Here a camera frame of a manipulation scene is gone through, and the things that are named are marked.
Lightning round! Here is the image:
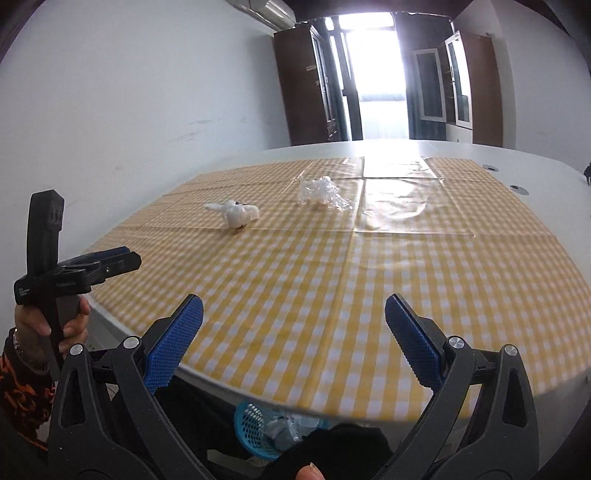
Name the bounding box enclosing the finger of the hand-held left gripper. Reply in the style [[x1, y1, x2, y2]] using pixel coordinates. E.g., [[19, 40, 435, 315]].
[[91, 252, 142, 284], [82, 246, 133, 262]]

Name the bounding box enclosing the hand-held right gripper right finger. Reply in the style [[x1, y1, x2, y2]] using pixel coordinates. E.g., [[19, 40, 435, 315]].
[[369, 293, 541, 480]]

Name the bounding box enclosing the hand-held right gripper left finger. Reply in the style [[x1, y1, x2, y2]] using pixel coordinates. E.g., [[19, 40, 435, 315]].
[[48, 293, 219, 480]]

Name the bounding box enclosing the blue plastic basket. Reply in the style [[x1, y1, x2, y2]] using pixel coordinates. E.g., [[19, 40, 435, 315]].
[[233, 401, 334, 461]]

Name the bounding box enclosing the clear plastic bag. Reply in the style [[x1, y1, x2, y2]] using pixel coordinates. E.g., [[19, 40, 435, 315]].
[[356, 178, 448, 232], [265, 413, 322, 452]]

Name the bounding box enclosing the person's left hand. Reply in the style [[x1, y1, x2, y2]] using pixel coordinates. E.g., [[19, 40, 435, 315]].
[[14, 298, 92, 355]]

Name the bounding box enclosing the yellow checked tablecloth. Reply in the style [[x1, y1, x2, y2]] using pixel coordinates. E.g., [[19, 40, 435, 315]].
[[83, 154, 591, 422]]

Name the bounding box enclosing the crumpled white tissue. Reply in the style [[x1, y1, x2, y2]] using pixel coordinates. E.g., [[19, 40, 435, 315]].
[[205, 199, 260, 232]]

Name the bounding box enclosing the flat clear plastic bag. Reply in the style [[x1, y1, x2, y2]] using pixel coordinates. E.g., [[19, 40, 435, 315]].
[[356, 178, 448, 232]]

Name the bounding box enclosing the small crumpled clear plastic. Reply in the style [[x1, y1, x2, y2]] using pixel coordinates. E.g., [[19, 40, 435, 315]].
[[298, 176, 354, 212]]

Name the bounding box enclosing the white table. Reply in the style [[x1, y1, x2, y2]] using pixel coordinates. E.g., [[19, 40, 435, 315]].
[[84, 138, 591, 428]]

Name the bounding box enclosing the brown wooden wardrobe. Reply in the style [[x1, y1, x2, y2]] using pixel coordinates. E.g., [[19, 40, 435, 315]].
[[273, 23, 352, 147]]

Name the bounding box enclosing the brown cabinet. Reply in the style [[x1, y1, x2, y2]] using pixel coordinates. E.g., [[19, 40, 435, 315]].
[[462, 31, 504, 149]]

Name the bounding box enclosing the white framed window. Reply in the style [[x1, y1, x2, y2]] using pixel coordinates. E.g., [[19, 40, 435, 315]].
[[444, 31, 474, 129], [412, 47, 447, 123]]

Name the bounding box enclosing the glass balcony door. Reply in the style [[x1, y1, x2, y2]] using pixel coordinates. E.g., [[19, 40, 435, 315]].
[[325, 13, 410, 140]]

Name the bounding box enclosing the white air conditioner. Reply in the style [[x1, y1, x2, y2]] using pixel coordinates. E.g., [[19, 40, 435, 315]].
[[226, 0, 296, 29]]

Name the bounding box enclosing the beaded bracelet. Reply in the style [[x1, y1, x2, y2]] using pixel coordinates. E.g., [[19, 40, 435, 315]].
[[10, 328, 51, 372]]

